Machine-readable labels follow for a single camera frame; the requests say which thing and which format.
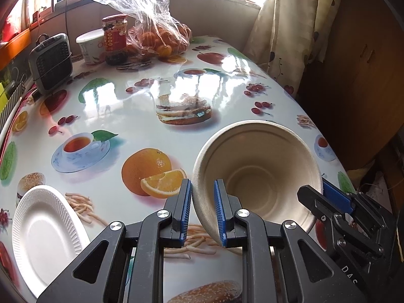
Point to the red label glass jar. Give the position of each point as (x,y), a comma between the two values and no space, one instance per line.
(115,41)

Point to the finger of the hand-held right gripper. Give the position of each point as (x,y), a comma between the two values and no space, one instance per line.
(339,195)
(315,203)

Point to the lime green box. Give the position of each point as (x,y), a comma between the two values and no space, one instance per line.
(2,97)

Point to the fruit print tablecloth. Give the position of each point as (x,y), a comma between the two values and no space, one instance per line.
(126,120)

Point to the plastic bag of oranges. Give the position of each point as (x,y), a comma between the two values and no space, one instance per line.
(157,34)

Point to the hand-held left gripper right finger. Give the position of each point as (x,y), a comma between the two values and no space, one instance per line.
(218,211)

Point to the beige paper bowl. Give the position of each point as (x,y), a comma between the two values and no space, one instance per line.
(258,170)

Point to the orange board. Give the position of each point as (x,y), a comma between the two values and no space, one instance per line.
(15,47)

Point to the brown wooden cabinet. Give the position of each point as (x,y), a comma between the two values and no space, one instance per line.
(363,69)

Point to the cream patterned curtain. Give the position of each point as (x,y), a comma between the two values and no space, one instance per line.
(284,31)

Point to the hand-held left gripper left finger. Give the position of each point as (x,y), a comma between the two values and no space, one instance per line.
(186,211)

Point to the white foam plate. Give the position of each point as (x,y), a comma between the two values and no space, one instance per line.
(44,240)

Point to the grey striped box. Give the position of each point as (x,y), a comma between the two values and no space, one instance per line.
(14,99)

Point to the white plastic tub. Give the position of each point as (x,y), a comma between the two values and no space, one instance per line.
(90,49)

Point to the grey fan heater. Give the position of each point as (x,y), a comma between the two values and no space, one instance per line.
(52,66)

